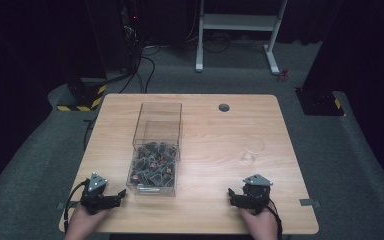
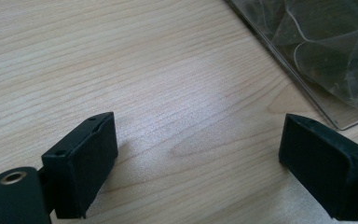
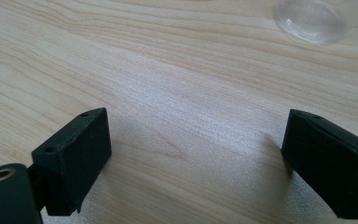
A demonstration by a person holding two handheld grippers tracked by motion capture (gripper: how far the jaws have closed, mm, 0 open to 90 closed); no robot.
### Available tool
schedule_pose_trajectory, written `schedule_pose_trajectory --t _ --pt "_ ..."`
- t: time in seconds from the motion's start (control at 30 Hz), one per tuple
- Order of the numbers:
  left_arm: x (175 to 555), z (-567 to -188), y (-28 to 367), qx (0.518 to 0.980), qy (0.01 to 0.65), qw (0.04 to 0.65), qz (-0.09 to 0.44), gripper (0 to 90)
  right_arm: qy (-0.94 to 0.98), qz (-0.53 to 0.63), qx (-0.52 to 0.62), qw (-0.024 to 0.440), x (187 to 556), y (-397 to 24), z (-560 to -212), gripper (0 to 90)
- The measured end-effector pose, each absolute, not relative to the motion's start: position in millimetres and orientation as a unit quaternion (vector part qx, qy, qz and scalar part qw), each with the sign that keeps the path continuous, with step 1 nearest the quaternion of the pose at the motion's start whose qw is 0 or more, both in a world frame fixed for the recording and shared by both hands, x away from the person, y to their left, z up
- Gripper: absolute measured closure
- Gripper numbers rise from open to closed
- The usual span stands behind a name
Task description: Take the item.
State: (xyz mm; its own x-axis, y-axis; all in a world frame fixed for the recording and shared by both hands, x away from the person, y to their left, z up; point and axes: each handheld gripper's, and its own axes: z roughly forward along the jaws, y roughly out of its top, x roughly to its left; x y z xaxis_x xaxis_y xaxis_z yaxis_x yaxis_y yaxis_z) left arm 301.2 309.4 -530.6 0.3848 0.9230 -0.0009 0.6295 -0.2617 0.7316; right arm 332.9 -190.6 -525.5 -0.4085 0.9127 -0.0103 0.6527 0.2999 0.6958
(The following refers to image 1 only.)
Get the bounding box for small red object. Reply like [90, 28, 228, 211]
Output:
[277, 68, 290, 83]

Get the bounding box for person's left hand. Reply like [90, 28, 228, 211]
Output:
[67, 203, 110, 236]

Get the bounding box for person's right hand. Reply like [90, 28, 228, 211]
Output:
[239, 205, 280, 236]

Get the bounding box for black stand with striped base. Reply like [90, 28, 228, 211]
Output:
[56, 77, 109, 113]

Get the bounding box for black stand base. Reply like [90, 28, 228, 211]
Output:
[294, 87, 346, 117]

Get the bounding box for pile of dark tea bags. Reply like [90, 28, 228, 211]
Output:
[129, 141, 179, 188]

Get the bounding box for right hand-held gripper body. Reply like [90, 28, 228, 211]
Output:
[237, 173, 275, 215]

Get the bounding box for black floor cables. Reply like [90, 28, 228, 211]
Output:
[117, 43, 157, 95]

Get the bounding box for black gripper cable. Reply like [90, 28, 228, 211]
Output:
[266, 199, 284, 240]
[63, 179, 91, 234]

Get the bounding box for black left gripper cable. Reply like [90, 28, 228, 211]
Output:
[63, 179, 91, 234]

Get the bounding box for clear plastic box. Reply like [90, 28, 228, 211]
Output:
[125, 101, 184, 197]

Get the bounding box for dark equipment rack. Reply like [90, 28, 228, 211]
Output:
[118, 0, 145, 73]

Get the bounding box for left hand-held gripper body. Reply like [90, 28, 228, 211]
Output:
[79, 171, 118, 215]

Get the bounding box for clear glass cup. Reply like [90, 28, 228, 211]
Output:
[240, 136, 267, 165]

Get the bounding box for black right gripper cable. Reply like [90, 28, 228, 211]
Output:
[266, 199, 284, 240]

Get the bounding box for black cable beside table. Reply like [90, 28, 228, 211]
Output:
[82, 115, 98, 151]

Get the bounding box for white metal stand frame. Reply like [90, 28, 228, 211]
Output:
[194, 0, 290, 76]

